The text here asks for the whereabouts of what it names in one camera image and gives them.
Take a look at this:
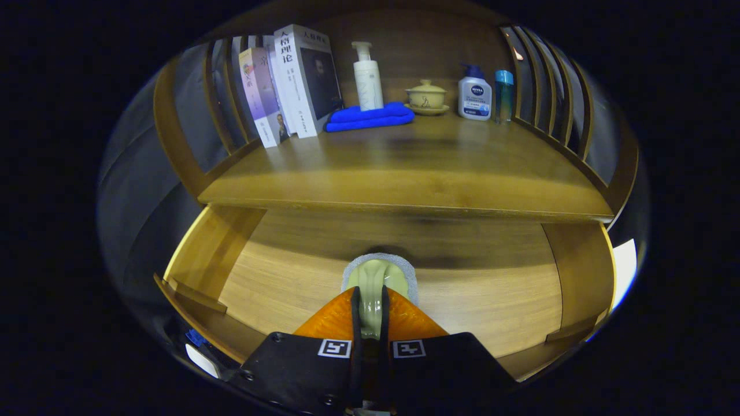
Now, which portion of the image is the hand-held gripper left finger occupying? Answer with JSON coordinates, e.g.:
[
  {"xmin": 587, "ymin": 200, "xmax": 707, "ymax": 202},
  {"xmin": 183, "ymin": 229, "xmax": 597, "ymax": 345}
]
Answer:
[{"xmin": 228, "ymin": 286, "xmax": 362, "ymax": 415}]

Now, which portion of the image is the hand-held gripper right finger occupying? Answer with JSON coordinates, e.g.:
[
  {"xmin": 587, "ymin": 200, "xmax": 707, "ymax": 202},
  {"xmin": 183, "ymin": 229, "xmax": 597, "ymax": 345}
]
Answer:
[{"xmin": 379, "ymin": 286, "xmax": 518, "ymax": 414}]

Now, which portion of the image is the wooden drawer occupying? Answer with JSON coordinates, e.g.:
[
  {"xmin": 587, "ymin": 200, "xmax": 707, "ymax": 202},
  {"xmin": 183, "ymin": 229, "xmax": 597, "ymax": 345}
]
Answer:
[{"xmin": 153, "ymin": 203, "xmax": 618, "ymax": 382}]

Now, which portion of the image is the wooden countertop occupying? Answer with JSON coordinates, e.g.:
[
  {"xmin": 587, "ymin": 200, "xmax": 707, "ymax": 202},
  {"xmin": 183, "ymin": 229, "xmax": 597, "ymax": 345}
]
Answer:
[{"xmin": 198, "ymin": 113, "xmax": 615, "ymax": 223}]

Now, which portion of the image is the wooden cabinet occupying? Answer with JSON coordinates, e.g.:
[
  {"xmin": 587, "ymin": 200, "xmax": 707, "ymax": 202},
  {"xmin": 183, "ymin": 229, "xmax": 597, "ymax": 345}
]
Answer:
[{"xmin": 153, "ymin": 0, "xmax": 639, "ymax": 226}]

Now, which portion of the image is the folded blue cloth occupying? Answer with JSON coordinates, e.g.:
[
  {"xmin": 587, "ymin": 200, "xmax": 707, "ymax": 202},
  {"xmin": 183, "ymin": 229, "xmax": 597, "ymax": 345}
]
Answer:
[{"xmin": 324, "ymin": 102, "xmax": 416, "ymax": 133}]

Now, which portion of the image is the white plastic box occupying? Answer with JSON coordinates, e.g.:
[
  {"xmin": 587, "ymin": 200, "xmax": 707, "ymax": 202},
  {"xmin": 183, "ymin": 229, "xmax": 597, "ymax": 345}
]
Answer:
[{"xmin": 610, "ymin": 238, "xmax": 638, "ymax": 313}]

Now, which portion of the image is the yellow lidded teacup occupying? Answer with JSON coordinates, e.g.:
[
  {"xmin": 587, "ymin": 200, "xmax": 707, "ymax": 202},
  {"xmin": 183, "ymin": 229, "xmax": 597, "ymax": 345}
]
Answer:
[{"xmin": 404, "ymin": 79, "xmax": 450, "ymax": 116}]

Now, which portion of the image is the thick white and black book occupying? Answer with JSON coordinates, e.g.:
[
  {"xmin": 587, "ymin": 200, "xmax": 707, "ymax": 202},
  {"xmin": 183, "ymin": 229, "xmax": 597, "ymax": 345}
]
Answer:
[{"xmin": 273, "ymin": 24, "xmax": 344, "ymax": 139}]

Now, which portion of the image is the tall white pump bottle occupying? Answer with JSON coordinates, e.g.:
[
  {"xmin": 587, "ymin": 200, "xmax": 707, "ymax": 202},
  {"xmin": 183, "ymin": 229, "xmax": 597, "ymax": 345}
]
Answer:
[{"xmin": 351, "ymin": 41, "xmax": 384, "ymax": 112}]

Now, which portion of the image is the white bottle with blue pump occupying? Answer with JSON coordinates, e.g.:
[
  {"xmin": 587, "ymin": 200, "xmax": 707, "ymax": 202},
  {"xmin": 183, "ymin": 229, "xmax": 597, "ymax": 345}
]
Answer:
[{"xmin": 457, "ymin": 63, "xmax": 493, "ymax": 121}]

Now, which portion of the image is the purple book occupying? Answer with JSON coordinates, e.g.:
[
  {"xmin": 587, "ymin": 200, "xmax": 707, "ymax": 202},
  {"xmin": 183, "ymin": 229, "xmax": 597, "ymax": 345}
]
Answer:
[{"xmin": 239, "ymin": 47, "xmax": 290, "ymax": 148}]

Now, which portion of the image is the teal bottle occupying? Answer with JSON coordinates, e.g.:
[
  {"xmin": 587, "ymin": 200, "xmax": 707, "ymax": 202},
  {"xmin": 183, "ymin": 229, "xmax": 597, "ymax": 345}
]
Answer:
[{"xmin": 494, "ymin": 70, "xmax": 515, "ymax": 124}]

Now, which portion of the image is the thin white book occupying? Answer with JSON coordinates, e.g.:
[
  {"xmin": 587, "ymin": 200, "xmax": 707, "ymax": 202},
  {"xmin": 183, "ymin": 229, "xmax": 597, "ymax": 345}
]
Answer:
[{"xmin": 263, "ymin": 36, "xmax": 298, "ymax": 136}]

